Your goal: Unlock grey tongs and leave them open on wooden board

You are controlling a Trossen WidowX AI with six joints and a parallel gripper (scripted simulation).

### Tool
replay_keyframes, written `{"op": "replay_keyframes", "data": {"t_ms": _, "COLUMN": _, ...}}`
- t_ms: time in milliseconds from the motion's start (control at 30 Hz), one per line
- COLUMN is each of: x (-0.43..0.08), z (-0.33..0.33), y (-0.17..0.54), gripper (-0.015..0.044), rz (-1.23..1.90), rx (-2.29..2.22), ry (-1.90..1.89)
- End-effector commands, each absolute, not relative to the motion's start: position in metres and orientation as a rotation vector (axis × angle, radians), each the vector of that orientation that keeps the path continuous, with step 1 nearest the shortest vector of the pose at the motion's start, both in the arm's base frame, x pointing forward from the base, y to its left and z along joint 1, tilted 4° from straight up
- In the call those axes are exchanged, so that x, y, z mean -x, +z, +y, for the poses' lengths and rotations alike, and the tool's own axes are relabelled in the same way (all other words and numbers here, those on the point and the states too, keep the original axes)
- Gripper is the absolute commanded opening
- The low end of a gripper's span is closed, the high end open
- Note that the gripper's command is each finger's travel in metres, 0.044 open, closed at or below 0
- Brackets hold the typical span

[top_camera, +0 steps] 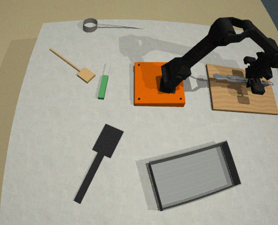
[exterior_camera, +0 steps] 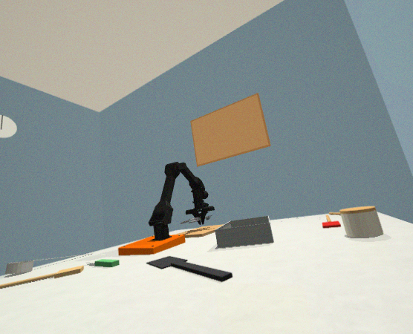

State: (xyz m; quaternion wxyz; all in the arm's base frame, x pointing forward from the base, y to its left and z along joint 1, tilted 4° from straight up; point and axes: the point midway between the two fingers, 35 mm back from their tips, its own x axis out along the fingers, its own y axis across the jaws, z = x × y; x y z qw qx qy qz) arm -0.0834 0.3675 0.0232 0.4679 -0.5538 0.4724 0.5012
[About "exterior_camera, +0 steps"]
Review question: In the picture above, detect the grey round pan with long handle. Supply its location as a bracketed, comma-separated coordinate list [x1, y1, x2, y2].
[5, 261, 34, 275]

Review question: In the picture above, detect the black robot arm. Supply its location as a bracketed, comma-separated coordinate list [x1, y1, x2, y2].
[149, 162, 208, 241]

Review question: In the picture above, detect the grey pot with wooden lid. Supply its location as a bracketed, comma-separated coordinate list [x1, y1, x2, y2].
[340, 206, 383, 238]

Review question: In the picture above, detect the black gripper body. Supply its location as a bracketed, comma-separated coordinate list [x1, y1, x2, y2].
[186, 198, 215, 215]

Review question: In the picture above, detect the tan flat paddle with long handle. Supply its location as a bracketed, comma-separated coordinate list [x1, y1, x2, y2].
[0, 265, 84, 289]

